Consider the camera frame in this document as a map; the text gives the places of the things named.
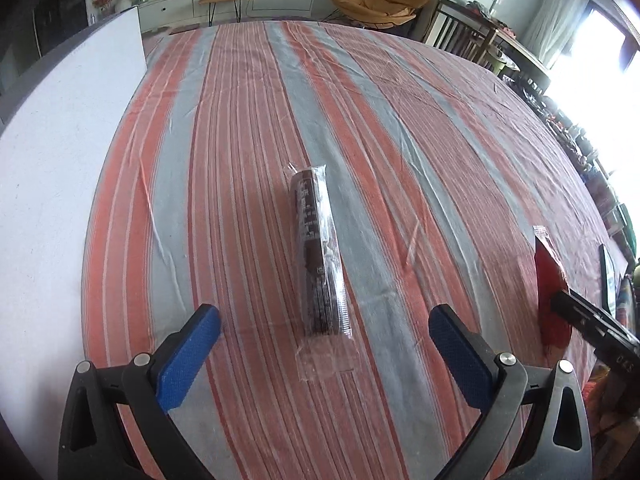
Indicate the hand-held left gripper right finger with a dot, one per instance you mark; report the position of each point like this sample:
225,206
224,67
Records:
457,355

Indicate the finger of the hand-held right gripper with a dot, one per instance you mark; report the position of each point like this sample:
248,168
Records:
595,322

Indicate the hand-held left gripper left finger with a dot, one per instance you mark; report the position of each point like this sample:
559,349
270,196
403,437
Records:
190,355

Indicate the red foil snack packet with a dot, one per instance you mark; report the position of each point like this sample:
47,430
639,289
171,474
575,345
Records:
547,280

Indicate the dark roll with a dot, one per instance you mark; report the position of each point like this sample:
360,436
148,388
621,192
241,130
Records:
315,250

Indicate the white cardboard box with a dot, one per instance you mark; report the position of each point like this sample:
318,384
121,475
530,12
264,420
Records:
50,160

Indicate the black smartphone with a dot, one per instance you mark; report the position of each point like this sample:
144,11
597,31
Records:
608,280

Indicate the cluttered jars and containers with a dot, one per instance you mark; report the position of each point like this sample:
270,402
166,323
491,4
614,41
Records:
590,160

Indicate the striped orange grey tablecloth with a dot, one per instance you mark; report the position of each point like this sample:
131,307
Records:
400,160

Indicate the white curtain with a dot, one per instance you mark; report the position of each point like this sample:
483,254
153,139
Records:
555,15

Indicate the dark wooden railing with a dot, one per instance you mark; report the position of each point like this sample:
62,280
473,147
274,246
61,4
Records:
465,35

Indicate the white round vase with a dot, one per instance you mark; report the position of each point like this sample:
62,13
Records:
123,5

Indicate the orange lounge chair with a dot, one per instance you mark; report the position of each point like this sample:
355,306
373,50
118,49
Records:
380,2

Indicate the red flower plant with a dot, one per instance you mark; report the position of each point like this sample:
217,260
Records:
104,2

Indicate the white television cabinet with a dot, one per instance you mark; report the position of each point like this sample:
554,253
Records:
280,0

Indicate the dark display cabinet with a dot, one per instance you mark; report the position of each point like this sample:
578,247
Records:
55,5

